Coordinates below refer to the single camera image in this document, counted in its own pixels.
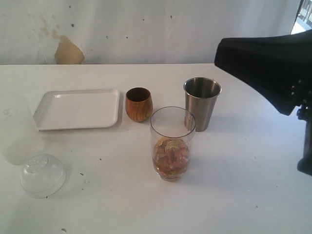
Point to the brown wooden cup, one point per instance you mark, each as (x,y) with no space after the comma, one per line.
(139,104)

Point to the clear plastic shaker cup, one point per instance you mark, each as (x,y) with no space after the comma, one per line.
(172,130)

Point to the pile of wooden blocks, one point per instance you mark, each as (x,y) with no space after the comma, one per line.
(171,157)

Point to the stainless steel cup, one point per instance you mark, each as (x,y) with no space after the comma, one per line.
(200,98)

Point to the clear plastic dome lid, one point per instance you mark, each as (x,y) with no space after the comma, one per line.
(42,175)

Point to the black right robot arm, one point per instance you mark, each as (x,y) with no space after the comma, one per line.
(280,69)

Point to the white rectangular tray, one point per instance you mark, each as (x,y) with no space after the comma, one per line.
(77,109)

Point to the frosted translucent plastic cup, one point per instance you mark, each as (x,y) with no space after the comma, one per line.
(19,135)

